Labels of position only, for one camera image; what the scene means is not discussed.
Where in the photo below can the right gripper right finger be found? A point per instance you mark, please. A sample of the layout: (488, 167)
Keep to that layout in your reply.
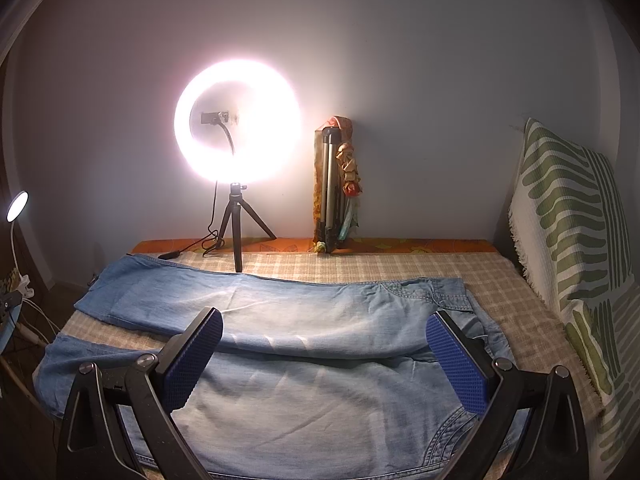
(467, 365)

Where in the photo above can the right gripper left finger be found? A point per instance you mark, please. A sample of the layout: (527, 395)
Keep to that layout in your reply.
(184, 358)

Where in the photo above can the light blue denim pants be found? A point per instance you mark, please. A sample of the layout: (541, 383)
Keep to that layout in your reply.
(113, 425)

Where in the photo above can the green white patterned pillow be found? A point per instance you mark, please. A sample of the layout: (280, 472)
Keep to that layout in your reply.
(570, 233)

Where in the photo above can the white clip desk lamp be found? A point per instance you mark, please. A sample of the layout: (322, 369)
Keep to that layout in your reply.
(18, 279)

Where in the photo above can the folded tripod with colourful cloth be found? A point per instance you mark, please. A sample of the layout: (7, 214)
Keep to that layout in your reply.
(337, 185)

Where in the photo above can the bright ring light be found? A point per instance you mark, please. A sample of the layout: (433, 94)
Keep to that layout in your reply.
(240, 121)

